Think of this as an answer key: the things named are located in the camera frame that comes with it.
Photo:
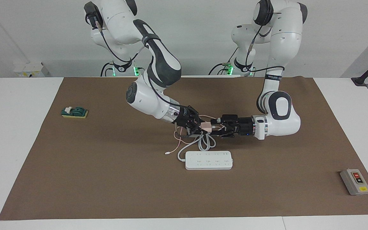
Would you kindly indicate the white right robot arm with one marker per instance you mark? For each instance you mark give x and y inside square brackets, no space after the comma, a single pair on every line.
[158,57]

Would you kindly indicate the grey on-off switch box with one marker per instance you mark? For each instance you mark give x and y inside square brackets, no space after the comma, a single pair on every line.
[356,182]

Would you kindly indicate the white power strip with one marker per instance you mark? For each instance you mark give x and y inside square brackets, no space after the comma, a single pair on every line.
[209,160]

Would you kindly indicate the pink charger block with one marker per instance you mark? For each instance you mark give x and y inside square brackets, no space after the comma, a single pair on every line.
[207,127]

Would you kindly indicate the brown table mat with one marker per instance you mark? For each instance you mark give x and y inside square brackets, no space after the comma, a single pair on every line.
[107,191]

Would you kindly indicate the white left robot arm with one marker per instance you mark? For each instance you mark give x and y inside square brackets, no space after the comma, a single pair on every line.
[279,38]

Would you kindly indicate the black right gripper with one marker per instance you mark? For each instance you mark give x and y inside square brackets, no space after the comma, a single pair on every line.
[185,118]

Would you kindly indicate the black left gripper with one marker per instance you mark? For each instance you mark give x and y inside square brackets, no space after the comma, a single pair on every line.
[238,126]

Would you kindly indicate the green knife switch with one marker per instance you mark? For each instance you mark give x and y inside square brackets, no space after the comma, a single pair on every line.
[75,112]

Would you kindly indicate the white cardboard boxes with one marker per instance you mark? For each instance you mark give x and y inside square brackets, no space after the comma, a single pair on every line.
[30,70]

